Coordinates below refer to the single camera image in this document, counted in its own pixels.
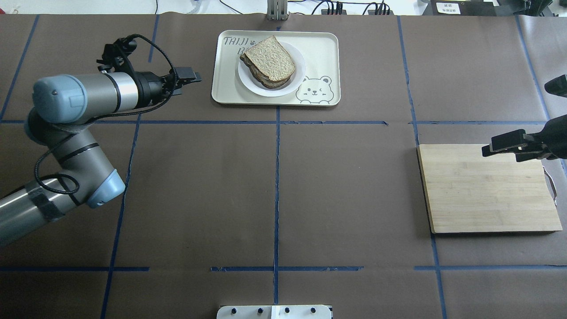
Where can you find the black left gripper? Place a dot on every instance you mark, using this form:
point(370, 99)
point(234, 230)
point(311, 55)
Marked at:
point(149, 88)

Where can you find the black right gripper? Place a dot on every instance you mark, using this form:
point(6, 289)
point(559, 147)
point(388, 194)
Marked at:
point(554, 135)

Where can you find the white round plate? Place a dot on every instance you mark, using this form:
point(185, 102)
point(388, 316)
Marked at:
point(290, 86)

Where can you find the brown top bread slice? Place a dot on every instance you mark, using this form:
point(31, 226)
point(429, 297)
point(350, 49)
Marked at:
point(269, 47)

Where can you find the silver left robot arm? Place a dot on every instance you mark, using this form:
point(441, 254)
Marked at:
point(75, 170)

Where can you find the wooden cutting board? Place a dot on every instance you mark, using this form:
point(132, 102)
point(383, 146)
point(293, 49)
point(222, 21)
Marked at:
point(469, 193)

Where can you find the cream bear tray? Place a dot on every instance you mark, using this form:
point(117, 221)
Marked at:
point(321, 85)

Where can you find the black power box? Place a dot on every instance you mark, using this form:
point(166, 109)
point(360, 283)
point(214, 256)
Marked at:
point(459, 8)

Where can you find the orange black connector block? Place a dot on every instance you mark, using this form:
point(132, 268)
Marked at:
point(333, 8)

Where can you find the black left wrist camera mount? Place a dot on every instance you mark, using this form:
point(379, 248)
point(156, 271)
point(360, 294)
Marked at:
point(115, 57)

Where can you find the aluminium frame post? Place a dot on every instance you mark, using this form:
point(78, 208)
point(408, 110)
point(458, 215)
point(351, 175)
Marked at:
point(277, 10)

